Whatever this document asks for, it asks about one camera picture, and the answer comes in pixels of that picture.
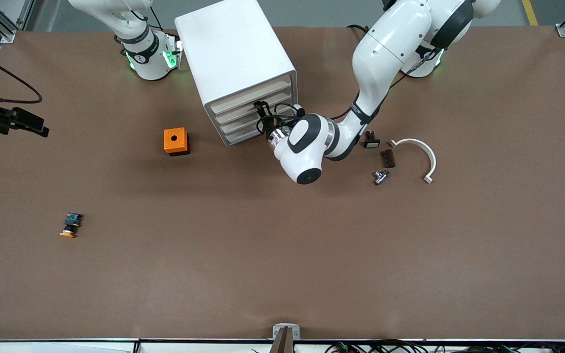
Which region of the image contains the yellow push button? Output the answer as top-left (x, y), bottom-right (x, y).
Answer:
top-left (59, 212), bottom-right (85, 239)

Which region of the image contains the brown table cover sheet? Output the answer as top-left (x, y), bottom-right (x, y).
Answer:
top-left (0, 25), bottom-right (565, 342)

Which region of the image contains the white curved plastic clip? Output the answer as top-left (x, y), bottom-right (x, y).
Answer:
top-left (388, 138), bottom-right (437, 185)

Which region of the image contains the orange button enclosure box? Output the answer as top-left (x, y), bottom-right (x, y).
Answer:
top-left (163, 127), bottom-right (190, 157)

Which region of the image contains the grey metal bracket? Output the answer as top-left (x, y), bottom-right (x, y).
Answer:
top-left (272, 323), bottom-right (301, 340)

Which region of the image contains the brown wedge post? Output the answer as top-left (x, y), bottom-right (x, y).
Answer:
top-left (269, 327), bottom-right (294, 353)

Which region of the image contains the white table edge rail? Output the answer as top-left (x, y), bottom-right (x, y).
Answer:
top-left (0, 337), bottom-right (565, 353)

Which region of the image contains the black cable bundle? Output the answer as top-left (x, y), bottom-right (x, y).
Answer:
top-left (324, 339), bottom-right (565, 353)

